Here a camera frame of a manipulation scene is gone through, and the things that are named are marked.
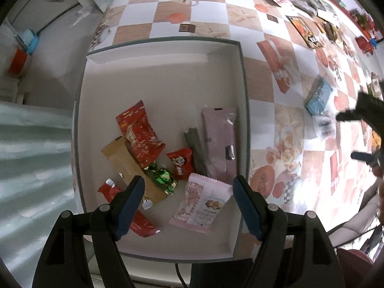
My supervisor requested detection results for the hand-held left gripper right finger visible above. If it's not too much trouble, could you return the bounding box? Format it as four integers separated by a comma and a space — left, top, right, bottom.
232, 175, 345, 288

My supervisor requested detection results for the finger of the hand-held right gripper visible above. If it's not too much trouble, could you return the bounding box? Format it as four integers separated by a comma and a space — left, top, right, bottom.
350, 151, 378, 166
336, 91, 384, 129

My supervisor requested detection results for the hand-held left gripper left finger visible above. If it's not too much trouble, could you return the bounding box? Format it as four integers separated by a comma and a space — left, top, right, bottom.
31, 175, 146, 288

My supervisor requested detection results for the green foil candy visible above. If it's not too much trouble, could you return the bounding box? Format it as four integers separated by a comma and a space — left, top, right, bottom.
143, 162, 178, 195

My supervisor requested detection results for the clear packet with dark contents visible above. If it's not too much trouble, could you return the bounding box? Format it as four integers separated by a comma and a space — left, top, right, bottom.
313, 114, 335, 141

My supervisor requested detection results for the pink white cookie packet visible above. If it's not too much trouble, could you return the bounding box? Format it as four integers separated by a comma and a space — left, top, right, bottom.
169, 173, 234, 234

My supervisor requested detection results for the small red candy packet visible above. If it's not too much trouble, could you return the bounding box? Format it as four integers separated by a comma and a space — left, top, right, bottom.
166, 148, 193, 180

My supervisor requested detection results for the red packet with gold print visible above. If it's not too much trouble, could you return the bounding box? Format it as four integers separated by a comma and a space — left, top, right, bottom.
116, 100, 165, 168

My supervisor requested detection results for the white cardboard box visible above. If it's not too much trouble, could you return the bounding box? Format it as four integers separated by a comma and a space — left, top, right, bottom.
72, 36, 251, 261

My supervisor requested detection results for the long red snack packet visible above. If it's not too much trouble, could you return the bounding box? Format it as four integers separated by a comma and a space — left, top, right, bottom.
97, 178, 161, 238

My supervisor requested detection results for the blue snack packet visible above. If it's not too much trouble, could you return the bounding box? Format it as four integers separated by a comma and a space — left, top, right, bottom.
305, 76, 333, 116

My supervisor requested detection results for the tan snack packet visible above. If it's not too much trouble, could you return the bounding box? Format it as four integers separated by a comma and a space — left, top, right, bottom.
100, 136, 168, 206

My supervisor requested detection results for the red gift box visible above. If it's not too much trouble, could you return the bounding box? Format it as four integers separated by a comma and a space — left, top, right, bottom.
355, 36, 373, 55

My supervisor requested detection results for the mauve long snack packet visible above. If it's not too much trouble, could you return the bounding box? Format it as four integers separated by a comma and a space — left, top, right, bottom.
202, 106, 237, 182

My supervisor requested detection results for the brown gold snack packet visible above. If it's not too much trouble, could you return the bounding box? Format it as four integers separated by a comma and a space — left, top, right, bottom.
330, 24, 344, 47

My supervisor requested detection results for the grey snack packet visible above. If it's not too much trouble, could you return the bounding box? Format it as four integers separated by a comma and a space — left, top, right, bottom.
184, 127, 207, 176

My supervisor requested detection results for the brown chocolate bar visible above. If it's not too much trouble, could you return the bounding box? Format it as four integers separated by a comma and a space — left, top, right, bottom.
318, 19, 338, 41

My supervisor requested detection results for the gold black snack packet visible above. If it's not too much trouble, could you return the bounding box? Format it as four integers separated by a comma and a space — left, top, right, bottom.
286, 15, 323, 48

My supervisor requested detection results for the checkered printed tablecloth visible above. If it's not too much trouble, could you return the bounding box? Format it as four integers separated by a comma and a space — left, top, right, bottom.
88, 0, 384, 242

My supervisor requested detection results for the white paper sheet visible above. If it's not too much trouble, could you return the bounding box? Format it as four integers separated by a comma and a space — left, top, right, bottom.
317, 3, 340, 22

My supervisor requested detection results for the pale ribbed cover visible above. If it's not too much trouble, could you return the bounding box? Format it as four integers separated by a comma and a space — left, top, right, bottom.
0, 101, 77, 279

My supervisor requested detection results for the person's maroon clothing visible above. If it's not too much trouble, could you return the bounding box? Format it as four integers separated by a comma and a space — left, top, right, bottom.
336, 247, 375, 288

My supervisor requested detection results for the dark flat packet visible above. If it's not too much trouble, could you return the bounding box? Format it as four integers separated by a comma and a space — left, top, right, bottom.
288, 0, 316, 15

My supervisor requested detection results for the orange plastic bin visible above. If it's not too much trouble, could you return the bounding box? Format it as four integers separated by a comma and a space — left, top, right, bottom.
7, 49, 32, 74

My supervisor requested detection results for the blue plastic bin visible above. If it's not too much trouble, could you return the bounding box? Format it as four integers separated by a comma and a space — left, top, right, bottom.
17, 29, 40, 55

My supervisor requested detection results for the black cable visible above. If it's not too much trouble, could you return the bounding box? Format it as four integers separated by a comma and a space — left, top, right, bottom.
175, 263, 192, 288

